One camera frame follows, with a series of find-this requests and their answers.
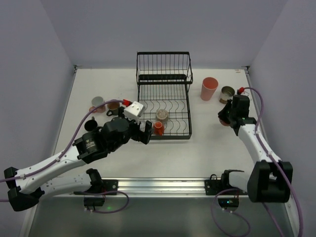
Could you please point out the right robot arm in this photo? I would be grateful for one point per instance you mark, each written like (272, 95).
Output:
(270, 178)

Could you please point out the right controller box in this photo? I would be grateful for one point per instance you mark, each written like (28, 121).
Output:
(230, 204)

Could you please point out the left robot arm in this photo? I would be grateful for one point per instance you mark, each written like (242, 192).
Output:
(30, 185)

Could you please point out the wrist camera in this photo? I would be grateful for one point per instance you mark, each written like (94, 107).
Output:
(134, 111)
(241, 91)

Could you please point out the pink mug white interior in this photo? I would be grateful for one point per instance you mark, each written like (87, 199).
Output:
(96, 101)

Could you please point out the orange teacup white rim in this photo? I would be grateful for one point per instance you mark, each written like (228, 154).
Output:
(224, 122)

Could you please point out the black wire dish rack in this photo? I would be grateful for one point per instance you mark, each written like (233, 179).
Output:
(163, 81)

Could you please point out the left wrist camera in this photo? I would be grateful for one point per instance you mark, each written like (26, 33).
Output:
(134, 111)

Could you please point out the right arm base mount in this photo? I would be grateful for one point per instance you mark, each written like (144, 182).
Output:
(215, 184)

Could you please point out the controller box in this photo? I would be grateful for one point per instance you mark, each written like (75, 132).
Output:
(230, 204)
(93, 202)

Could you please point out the speckled beige ceramic cup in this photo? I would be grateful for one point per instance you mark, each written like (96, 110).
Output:
(162, 115)

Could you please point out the small orange cup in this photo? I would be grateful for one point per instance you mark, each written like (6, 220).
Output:
(158, 128)

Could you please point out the black mug brown interior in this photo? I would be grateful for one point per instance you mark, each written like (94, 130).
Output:
(91, 124)

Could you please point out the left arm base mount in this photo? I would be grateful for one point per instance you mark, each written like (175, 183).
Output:
(109, 187)

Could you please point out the white steel cup wood band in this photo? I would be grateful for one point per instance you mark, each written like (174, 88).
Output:
(226, 93)

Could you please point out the left controller box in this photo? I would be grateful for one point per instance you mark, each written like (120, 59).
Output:
(93, 202)

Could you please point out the dark red striped mug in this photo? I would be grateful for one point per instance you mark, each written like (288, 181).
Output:
(113, 109)

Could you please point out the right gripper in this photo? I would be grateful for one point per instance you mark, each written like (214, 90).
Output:
(227, 114)

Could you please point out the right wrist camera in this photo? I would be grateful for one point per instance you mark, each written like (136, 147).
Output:
(241, 91)

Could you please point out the clear glass cup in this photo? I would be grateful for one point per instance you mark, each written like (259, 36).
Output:
(143, 126)

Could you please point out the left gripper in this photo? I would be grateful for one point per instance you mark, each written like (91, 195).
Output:
(138, 131)

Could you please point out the tall pink plastic cup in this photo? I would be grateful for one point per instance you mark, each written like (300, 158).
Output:
(208, 88)

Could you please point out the aluminium mounting rail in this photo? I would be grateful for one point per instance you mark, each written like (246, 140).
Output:
(135, 186)

